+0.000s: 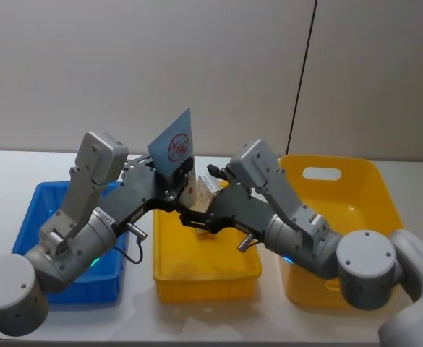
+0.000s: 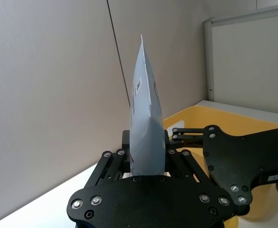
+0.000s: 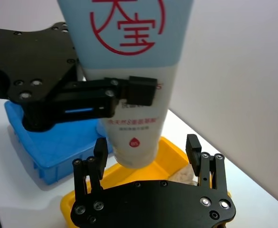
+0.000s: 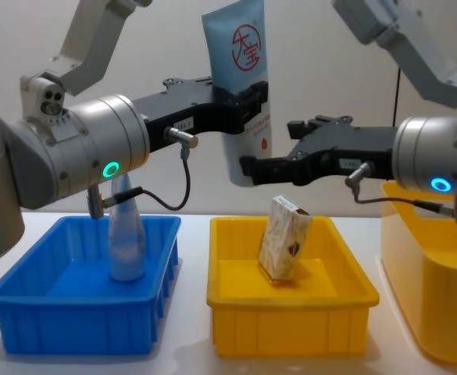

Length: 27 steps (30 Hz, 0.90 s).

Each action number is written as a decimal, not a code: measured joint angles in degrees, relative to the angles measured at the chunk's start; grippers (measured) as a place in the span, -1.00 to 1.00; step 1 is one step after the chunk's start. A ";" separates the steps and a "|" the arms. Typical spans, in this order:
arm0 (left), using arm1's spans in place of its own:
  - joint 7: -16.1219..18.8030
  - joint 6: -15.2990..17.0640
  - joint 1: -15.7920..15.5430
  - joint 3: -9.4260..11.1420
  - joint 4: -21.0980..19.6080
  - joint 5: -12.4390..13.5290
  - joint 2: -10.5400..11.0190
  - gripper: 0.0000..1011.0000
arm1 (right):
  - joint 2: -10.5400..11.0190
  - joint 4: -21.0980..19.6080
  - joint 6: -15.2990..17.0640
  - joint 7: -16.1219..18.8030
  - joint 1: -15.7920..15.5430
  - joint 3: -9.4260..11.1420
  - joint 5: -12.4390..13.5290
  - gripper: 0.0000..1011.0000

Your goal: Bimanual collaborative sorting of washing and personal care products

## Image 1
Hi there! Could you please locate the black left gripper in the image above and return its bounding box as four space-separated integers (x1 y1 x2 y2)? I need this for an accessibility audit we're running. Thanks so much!
95 153 195 233

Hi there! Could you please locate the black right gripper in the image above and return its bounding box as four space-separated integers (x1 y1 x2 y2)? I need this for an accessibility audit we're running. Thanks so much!
176 163 270 240

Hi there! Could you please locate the floral patterned paper box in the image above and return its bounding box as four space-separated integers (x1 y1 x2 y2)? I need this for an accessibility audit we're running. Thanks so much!
195 173 223 240

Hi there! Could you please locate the pale blue squeeze tube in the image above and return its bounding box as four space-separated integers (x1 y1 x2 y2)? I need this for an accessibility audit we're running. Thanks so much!
147 106 198 211

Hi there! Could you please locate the shallow yellow plastic tray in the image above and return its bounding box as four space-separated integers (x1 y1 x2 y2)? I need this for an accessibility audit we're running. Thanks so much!
152 180 263 304

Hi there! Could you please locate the blue plastic tray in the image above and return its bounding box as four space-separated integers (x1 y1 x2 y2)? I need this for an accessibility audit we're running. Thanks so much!
11 181 131 304

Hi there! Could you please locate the dark cable with silver plug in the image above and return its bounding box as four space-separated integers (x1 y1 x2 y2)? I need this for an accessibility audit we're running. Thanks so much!
109 222 149 267
236 232 255 252

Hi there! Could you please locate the deep yellow bin with handle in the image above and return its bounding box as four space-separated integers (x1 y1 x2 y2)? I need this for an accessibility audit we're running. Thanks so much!
278 154 404 310

